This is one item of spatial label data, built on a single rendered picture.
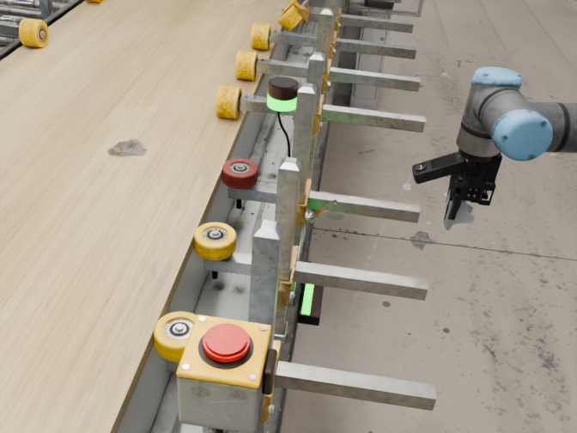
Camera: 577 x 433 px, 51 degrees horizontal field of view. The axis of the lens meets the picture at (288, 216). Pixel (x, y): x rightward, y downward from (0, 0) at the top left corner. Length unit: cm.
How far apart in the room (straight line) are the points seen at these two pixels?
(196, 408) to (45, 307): 56
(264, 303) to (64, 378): 31
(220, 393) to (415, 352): 177
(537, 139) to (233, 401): 78
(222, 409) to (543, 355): 198
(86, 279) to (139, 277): 9
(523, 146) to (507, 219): 194
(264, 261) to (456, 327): 168
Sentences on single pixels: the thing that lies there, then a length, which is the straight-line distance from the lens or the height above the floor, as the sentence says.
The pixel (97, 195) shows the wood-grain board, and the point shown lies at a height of 90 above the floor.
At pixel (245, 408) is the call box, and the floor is 119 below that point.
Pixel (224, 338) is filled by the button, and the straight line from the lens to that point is 53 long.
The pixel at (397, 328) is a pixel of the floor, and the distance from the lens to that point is 233.
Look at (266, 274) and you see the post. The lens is 80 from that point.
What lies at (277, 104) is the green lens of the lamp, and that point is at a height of 110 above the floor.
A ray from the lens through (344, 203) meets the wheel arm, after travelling 137.
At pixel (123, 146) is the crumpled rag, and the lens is 145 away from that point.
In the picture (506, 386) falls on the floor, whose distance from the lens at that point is 228.
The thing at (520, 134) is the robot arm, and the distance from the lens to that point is 113.
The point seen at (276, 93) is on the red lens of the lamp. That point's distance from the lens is 120.
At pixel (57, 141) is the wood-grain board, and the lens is 152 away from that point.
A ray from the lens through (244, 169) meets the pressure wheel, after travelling 137.
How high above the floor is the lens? 162
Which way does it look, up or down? 36 degrees down
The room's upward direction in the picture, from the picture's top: 5 degrees clockwise
